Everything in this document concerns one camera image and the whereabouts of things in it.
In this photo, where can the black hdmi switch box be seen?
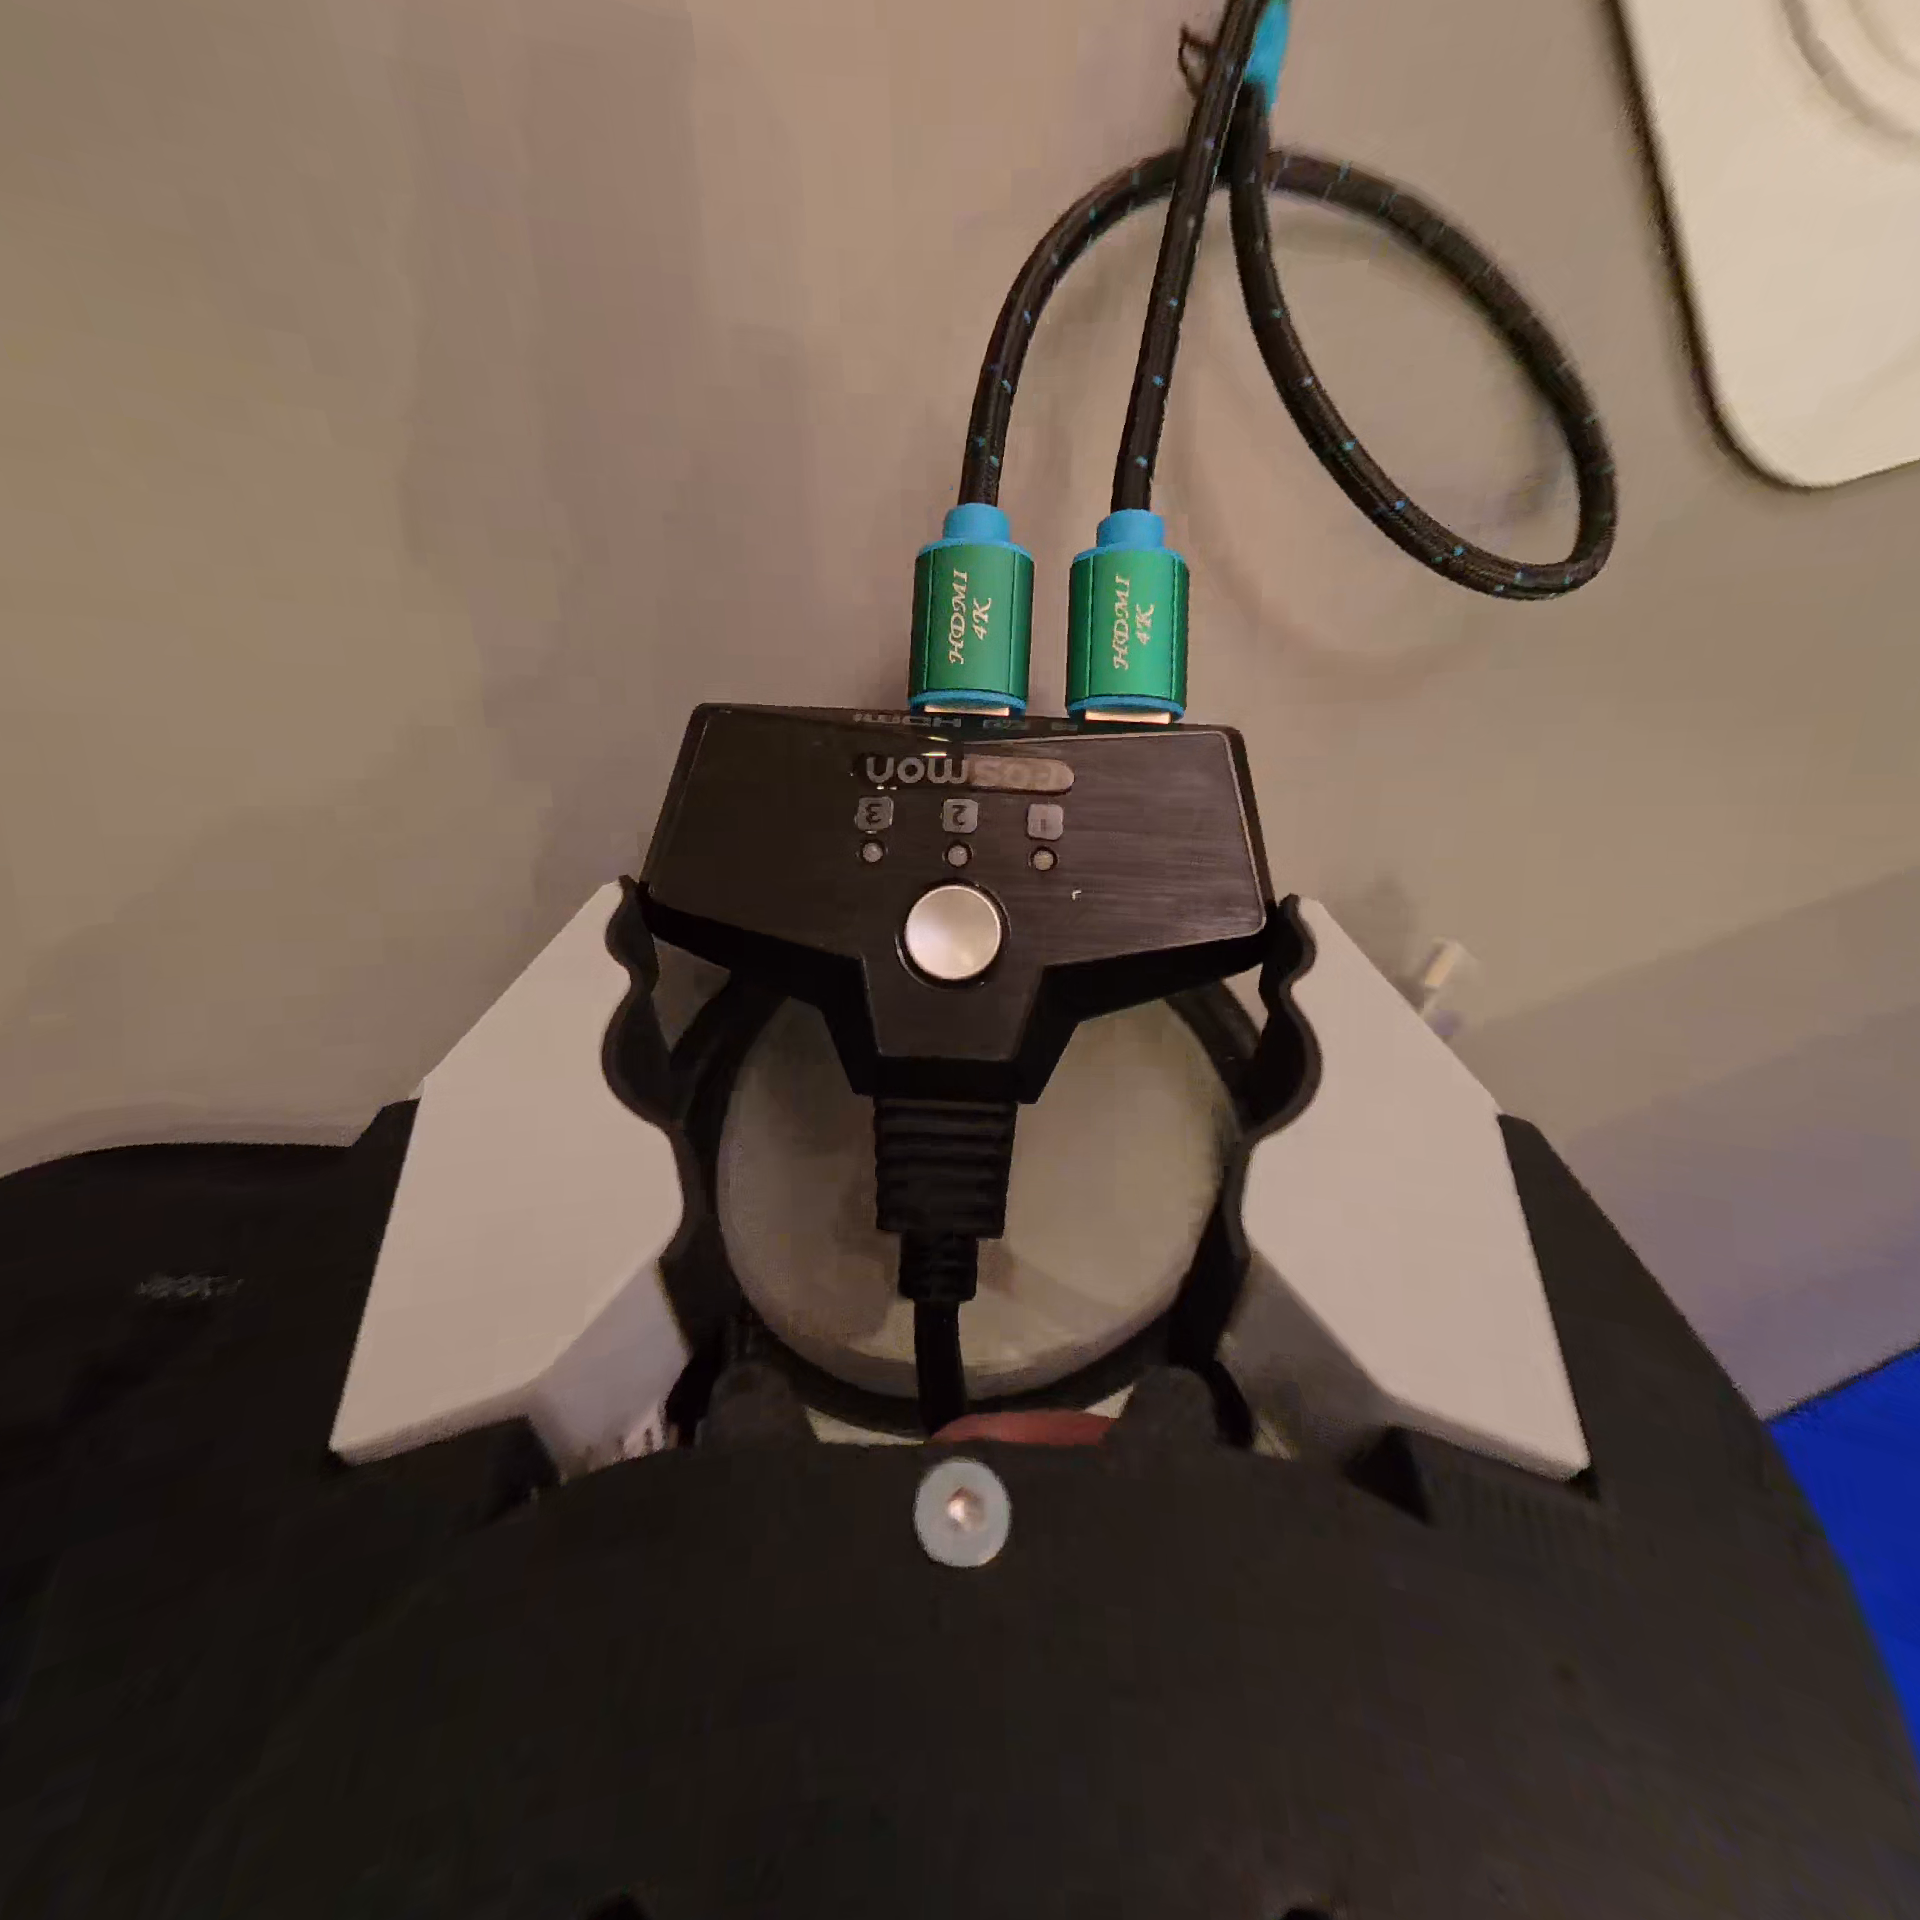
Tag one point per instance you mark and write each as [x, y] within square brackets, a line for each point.
[753, 826]

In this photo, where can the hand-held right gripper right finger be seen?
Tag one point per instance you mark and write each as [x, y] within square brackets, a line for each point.
[1395, 1260]

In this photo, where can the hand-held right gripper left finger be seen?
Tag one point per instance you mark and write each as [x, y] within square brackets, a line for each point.
[513, 1260]

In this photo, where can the white stand base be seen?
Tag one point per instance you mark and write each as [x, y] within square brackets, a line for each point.
[1802, 241]

